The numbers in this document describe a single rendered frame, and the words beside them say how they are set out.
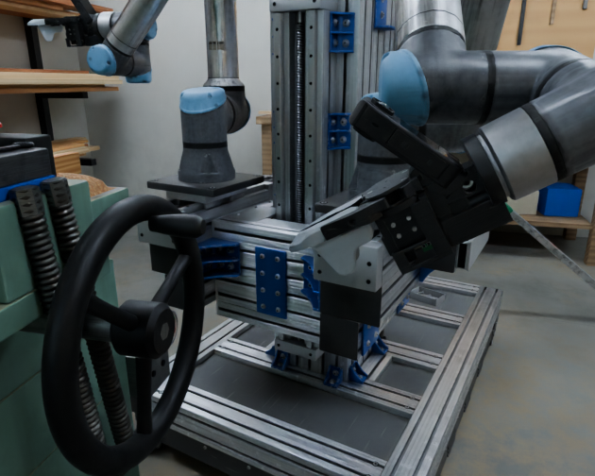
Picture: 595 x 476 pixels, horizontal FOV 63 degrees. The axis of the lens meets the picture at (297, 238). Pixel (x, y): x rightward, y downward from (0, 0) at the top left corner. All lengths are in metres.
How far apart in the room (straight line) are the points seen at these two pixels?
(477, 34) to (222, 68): 0.71
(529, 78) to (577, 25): 3.30
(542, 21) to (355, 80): 2.67
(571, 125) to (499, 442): 1.39
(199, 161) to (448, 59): 0.84
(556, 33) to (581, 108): 3.36
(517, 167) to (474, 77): 0.12
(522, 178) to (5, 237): 0.46
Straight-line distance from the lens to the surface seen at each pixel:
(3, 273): 0.51
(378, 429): 1.36
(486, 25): 0.93
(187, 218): 0.50
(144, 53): 1.53
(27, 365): 0.70
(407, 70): 0.52
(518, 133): 0.46
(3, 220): 0.50
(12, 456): 0.73
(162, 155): 4.38
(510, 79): 0.54
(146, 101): 4.39
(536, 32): 3.80
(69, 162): 0.98
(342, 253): 0.49
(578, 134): 0.46
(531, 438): 1.80
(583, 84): 0.48
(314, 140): 1.19
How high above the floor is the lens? 1.06
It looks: 18 degrees down
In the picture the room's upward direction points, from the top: straight up
